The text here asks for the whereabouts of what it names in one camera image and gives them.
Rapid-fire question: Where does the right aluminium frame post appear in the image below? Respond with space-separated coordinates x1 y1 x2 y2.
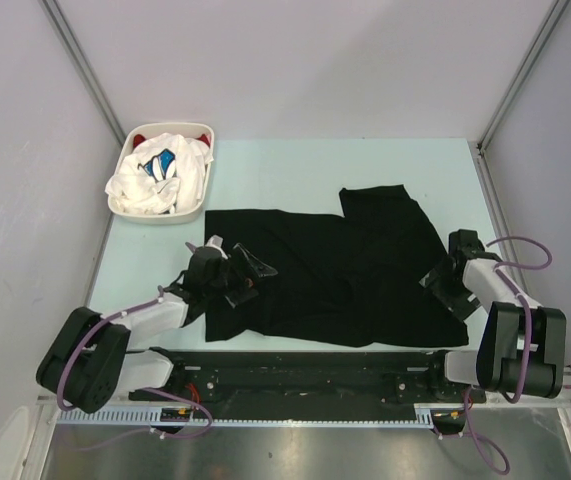
477 0 571 151

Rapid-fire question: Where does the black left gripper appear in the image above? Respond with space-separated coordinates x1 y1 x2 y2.
204 244 275 307

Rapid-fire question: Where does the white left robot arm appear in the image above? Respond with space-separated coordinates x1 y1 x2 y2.
35 236 278 414

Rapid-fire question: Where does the white t shirt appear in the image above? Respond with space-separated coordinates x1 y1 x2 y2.
105 134 213 216

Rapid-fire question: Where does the left aluminium frame post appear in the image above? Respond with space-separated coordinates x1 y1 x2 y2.
39 0 126 146

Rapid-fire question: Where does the red t shirt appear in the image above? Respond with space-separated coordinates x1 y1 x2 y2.
132 133 212 149

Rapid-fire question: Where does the slotted white cable duct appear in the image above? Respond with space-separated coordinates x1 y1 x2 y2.
57 405 434 429

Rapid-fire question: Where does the black t shirt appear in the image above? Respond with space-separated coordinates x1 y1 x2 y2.
205 185 469 348

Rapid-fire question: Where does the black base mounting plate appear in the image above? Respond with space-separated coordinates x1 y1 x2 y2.
127 349 489 419

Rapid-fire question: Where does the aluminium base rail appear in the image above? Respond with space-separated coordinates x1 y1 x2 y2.
37 364 571 409

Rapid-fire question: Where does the aluminium frame post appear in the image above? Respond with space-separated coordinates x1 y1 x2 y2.
39 0 126 146
477 0 571 151

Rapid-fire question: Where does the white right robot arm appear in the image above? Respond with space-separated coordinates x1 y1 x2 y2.
420 229 567 403

